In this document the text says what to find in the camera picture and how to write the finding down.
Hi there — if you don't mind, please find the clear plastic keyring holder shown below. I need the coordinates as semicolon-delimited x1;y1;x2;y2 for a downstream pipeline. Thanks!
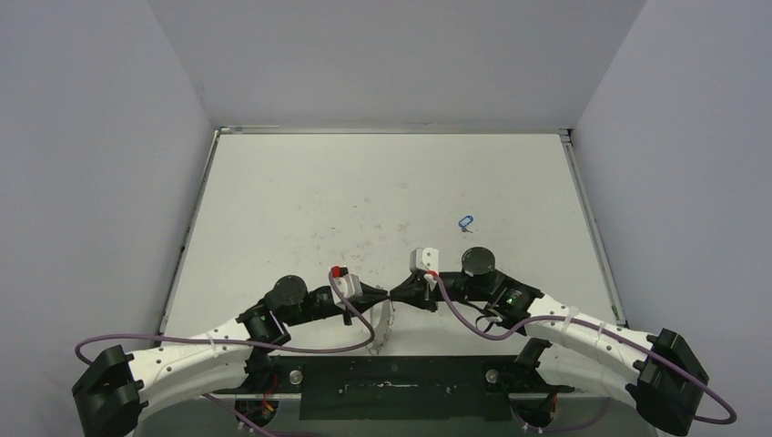
367;291;394;356

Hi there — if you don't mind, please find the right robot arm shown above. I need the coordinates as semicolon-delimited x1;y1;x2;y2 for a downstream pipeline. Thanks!
389;247;708;436

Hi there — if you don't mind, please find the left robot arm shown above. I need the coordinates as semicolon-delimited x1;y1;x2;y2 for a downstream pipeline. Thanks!
72;267;389;436

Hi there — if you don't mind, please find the blue tagged key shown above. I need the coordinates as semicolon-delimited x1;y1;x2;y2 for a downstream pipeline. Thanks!
458;215;474;232

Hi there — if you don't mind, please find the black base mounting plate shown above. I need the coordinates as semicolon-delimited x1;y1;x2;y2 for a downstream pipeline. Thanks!
223;355;570;421

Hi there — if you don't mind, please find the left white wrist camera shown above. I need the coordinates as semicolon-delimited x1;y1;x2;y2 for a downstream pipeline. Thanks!
329;266;363;306

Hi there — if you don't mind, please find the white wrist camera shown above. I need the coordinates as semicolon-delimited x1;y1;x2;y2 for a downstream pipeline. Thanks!
329;266;363;306
410;247;440;285

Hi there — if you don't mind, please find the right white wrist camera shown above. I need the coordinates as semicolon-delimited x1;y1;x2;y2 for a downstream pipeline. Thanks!
410;247;440;285

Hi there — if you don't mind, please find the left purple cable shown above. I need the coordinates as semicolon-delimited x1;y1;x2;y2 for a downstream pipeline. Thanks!
75;268;378;437

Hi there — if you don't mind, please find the aluminium front rail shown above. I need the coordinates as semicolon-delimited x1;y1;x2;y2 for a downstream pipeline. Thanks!
123;355;669;401

